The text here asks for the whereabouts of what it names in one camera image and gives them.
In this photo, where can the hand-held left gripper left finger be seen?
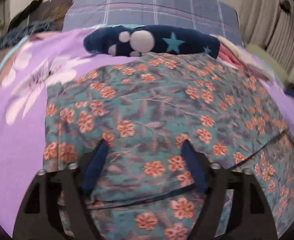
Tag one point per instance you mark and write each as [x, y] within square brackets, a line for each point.
[96, 165]

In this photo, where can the pink and white cloth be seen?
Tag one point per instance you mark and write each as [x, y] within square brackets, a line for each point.
[229, 55]

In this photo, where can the black floor lamp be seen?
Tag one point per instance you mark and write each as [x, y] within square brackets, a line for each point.
[285, 6]

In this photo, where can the beige pleated curtain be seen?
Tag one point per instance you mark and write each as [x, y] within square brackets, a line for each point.
[262, 17]

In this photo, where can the dark teal fuzzy blanket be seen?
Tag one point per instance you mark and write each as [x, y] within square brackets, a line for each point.
[29, 30]

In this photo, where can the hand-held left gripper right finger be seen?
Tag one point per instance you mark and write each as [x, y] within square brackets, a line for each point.
[193, 165]

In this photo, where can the green pillow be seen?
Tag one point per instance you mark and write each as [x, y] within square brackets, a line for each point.
[269, 62]

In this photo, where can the dark brown blanket pile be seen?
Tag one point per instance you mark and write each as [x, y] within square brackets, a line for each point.
[34, 6]

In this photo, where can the navy star-patterned fleece garment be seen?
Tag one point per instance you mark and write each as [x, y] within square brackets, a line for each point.
[159, 33]

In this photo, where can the dark patterned cushion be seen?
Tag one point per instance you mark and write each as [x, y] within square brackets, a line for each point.
[58, 8]

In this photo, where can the teal floral garment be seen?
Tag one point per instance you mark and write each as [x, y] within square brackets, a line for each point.
[149, 110]

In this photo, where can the blue plaid pillow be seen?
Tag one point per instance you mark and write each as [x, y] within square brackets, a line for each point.
[137, 5]

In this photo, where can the purple floral bed quilt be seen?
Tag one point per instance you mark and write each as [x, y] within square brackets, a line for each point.
[11, 130]

